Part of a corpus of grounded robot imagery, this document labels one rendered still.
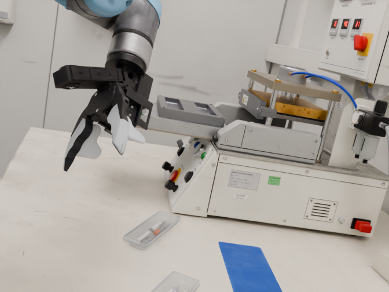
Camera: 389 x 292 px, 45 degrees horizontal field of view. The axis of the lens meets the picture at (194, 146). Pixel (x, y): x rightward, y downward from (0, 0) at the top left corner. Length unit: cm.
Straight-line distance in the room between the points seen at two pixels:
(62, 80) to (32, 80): 187
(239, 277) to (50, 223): 40
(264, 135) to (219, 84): 156
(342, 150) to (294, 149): 13
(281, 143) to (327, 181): 16
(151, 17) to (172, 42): 173
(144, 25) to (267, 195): 55
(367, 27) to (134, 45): 65
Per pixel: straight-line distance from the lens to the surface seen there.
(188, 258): 97
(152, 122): 115
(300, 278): 101
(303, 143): 118
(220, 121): 118
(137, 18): 86
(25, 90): 263
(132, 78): 83
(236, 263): 99
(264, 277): 97
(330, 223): 127
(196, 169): 117
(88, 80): 76
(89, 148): 82
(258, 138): 114
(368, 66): 122
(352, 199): 127
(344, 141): 123
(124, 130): 70
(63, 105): 262
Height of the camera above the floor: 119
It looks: 13 degrees down
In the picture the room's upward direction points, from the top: 11 degrees clockwise
